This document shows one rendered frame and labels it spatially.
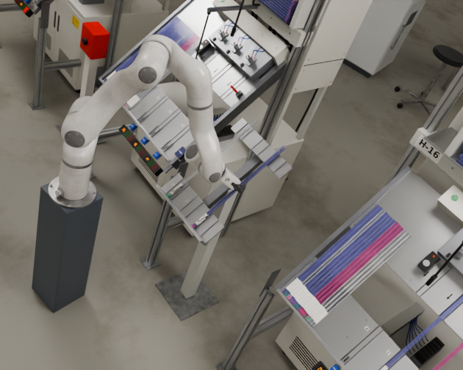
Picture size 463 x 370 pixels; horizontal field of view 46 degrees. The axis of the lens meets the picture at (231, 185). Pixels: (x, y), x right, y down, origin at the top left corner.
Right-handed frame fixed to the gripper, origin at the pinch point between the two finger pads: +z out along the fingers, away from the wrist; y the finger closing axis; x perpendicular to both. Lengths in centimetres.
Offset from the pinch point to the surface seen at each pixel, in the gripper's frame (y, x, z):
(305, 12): 29, -73, -12
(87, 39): 141, 2, -25
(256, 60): 44, -46, -2
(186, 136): 44.3, 1.2, -3.2
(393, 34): 197, -175, 222
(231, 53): 55, -41, -7
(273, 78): 37, -46, 7
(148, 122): 64, 9, -10
